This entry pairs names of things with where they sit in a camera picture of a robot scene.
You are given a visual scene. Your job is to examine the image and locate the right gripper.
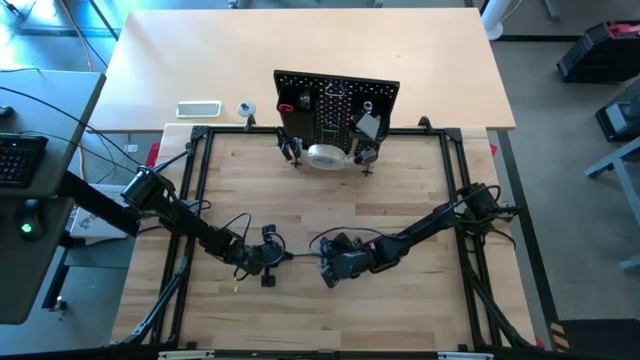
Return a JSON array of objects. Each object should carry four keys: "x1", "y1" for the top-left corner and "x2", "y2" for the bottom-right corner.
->
[{"x1": 318, "y1": 231, "x2": 375, "y2": 290}]

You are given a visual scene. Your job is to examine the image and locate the white fan base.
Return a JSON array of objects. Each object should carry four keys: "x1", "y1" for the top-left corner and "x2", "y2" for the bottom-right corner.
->
[{"x1": 479, "y1": 0, "x2": 515, "y2": 42}]

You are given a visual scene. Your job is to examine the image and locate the long double-prong peg hook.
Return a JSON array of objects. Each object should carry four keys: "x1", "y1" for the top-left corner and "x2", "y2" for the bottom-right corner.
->
[{"x1": 321, "y1": 121, "x2": 339, "y2": 147}]

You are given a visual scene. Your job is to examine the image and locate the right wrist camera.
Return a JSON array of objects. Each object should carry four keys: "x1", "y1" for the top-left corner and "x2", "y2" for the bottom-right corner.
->
[{"x1": 331, "y1": 231, "x2": 357, "y2": 250}]

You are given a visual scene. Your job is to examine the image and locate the black computer mouse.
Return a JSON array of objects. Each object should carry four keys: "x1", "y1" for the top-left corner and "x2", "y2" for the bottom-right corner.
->
[{"x1": 13, "y1": 198, "x2": 48, "y2": 245}]

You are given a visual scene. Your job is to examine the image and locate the clear tape roll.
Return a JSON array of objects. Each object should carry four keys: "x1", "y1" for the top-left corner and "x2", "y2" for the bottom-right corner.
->
[{"x1": 305, "y1": 143, "x2": 349, "y2": 172}]

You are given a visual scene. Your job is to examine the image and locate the grey side desk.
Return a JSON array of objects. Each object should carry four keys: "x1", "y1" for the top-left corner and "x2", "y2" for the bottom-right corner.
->
[{"x1": 0, "y1": 69, "x2": 107, "y2": 326}]

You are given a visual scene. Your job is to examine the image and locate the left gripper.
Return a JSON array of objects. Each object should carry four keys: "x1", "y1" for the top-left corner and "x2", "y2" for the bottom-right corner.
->
[{"x1": 243, "y1": 223, "x2": 295, "y2": 289}]

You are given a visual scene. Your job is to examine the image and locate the black toolbox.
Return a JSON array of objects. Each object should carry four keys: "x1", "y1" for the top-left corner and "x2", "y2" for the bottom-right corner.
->
[{"x1": 555, "y1": 18, "x2": 640, "y2": 85}]

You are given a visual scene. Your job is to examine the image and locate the black storage bin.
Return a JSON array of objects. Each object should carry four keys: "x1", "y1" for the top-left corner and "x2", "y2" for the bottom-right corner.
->
[{"x1": 275, "y1": 84, "x2": 317, "y2": 147}]

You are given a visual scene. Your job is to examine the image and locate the beige desk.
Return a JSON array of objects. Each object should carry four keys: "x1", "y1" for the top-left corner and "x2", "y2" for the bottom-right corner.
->
[{"x1": 88, "y1": 6, "x2": 517, "y2": 133}]

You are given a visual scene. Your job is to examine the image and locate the white rectangular tray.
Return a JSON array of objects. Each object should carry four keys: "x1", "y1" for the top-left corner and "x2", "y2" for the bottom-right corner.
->
[{"x1": 175, "y1": 99, "x2": 223, "y2": 120}]

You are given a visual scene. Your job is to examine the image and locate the black aluminium frame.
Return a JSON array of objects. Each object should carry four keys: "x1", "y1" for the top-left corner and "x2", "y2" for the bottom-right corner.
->
[{"x1": 117, "y1": 115, "x2": 539, "y2": 354}]

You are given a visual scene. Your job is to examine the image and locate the black cable loop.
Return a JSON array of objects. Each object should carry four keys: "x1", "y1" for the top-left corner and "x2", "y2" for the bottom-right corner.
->
[{"x1": 219, "y1": 211, "x2": 287, "y2": 282}]

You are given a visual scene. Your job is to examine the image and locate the black peg board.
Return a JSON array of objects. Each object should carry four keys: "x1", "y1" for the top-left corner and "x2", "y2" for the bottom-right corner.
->
[{"x1": 272, "y1": 69, "x2": 401, "y2": 177}]

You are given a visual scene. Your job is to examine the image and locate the black mat orange stripes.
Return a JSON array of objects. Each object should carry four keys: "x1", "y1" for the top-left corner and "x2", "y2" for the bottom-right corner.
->
[{"x1": 548, "y1": 318, "x2": 640, "y2": 360}]

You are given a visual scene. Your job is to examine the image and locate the black keyboard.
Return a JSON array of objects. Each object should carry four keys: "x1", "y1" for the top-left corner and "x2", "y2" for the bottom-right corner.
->
[{"x1": 0, "y1": 132, "x2": 50, "y2": 191}]

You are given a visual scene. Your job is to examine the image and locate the white cardboard box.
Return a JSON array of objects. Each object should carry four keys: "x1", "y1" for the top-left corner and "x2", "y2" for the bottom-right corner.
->
[{"x1": 68, "y1": 183, "x2": 132, "y2": 241}]

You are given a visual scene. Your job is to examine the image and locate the black box grey panel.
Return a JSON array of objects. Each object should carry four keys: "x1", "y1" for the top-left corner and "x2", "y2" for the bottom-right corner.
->
[{"x1": 593, "y1": 82, "x2": 640, "y2": 144}]

